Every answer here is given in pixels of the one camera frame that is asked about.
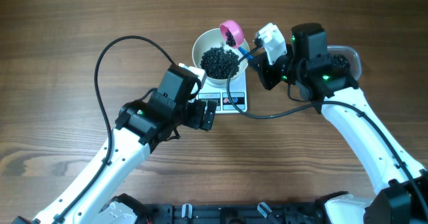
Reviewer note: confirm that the white round bowl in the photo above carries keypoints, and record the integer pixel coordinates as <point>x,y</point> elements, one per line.
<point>209,39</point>

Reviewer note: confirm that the white digital kitchen scale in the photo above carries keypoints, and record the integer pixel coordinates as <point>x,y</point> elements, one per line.
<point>216,91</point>

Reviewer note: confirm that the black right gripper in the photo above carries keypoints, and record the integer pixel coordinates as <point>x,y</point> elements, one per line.
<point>265,69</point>

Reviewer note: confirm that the pink scoop blue handle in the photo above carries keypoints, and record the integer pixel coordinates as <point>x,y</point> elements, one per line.
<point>232,31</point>

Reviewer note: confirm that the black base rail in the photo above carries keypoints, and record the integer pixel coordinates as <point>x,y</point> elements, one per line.
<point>304,212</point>

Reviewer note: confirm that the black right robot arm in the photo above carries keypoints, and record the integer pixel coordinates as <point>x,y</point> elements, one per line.
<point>328,85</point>

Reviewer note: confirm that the clear plastic container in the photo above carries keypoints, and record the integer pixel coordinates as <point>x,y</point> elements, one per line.
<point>351,60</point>

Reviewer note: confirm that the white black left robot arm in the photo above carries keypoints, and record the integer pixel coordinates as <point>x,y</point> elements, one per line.
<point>139,128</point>

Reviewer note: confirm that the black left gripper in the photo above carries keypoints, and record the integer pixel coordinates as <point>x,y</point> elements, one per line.
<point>196,120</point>

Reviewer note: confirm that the black beans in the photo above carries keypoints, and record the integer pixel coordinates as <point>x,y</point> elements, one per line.
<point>218,63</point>

